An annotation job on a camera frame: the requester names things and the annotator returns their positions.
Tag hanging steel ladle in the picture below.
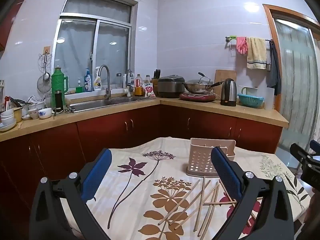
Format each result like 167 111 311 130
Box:
43 50 50 82

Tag steel wok with lid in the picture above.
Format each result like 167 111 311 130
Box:
183 72 223 95

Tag white green mug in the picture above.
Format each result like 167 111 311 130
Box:
241 87 258 96

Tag red induction cooker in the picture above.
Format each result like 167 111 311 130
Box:
180 93 217 102

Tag wooden chopstick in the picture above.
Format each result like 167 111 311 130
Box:
219 179 256 220
197 181 219 238
170 180 211 225
203 201 237 206
158 179 201 225
193 176 206 232
174 188 214 230
200 183 220 240

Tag white spray cleaner bottle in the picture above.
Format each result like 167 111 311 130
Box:
93 66 102 91

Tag floral tablecloth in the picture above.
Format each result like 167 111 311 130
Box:
60 136 311 240

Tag cooking oil bottle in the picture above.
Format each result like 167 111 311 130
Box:
135 74 144 96

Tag white blue bowl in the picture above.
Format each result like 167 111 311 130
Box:
38 108 52 119

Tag pink white snack bag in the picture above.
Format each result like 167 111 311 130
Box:
143 83 156 98

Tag red kitchen cabinets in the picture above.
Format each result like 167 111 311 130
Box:
1 102 289 239

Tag black thermos bottle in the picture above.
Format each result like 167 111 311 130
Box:
54 90 64 113

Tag steel electric kettle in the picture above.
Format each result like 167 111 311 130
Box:
220 78 237 107

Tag stainless steel sink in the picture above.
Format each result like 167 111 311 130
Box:
69 97 152 113

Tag pink perforated utensil holder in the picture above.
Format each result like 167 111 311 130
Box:
186 138 236 178

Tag teal plastic colander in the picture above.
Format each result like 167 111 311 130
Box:
238 93 264 108

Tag white plastic container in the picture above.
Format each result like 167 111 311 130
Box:
264 87 274 111

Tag dark grey hanging cloth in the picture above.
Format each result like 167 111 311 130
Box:
266 40 281 96

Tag glass sliding door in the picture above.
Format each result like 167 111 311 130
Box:
263 4 319 151

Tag steel kitchen faucet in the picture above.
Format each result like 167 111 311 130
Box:
98 64 112 100

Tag hanging mesh strainer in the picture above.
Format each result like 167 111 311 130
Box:
37 74 52 94

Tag stacked white bowls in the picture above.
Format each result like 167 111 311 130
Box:
0 109 16 132

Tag green soap dispenser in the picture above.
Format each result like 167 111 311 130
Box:
75 77 84 93

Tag yellow hanging towel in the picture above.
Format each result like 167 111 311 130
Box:
246 37 267 70

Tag blue detergent bottle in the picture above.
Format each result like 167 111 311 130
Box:
84 68 92 92

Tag wooden cutting board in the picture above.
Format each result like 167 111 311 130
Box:
214 69 236 101

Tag green thermos jug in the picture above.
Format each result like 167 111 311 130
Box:
51 67 69 108

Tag pink rubber glove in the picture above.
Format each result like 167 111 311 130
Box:
236 36 248 55

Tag small white cup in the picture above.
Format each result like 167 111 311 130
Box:
28 108 39 119

